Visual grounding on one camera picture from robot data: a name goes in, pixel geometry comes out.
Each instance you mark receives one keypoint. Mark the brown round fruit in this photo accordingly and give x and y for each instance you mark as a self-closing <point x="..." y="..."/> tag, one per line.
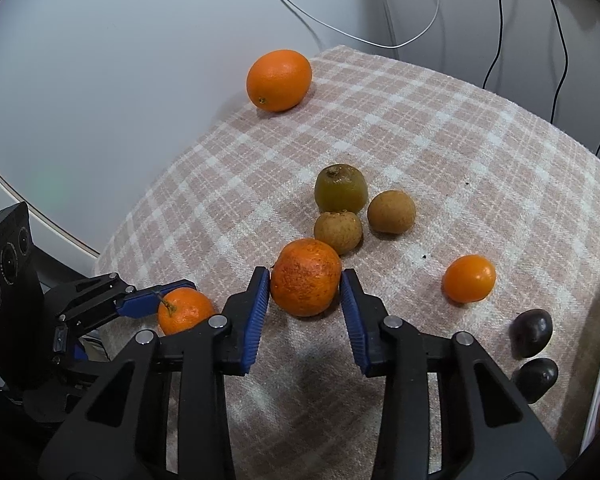
<point x="338" y="232"/>
<point x="391" y="211"/>

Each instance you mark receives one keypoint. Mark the small tangerine with stem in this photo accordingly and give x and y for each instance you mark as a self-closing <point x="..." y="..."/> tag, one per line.
<point x="187" y="312"/>

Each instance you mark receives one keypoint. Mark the green-brown round fruit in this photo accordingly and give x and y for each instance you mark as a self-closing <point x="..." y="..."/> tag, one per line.
<point x="340" y="190"/>

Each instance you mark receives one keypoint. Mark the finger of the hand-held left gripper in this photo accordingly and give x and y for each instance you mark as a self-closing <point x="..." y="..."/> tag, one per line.
<point x="177" y="286"/>
<point x="137" y="306"/>

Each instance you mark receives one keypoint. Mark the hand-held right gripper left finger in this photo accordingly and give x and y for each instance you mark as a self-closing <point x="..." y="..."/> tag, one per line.
<point x="257" y="320"/>

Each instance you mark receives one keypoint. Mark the small smooth orange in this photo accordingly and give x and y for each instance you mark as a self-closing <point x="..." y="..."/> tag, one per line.
<point x="468" y="278"/>

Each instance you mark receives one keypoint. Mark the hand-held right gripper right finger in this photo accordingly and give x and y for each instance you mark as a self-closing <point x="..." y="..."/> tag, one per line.
<point x="355" y="325"/>

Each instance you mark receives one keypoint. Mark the large smooth orange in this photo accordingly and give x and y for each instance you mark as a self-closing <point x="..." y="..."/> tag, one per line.
<point x="279" y="80"/>

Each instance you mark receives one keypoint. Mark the rough-skinned orange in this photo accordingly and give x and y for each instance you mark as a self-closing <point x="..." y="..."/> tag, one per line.
<point x="306" y="277"/>

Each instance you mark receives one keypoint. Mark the dark purple passion fruit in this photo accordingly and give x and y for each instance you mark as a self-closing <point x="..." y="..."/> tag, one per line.
<point x="535" y="380"/>
<point x="531" y="332"/>

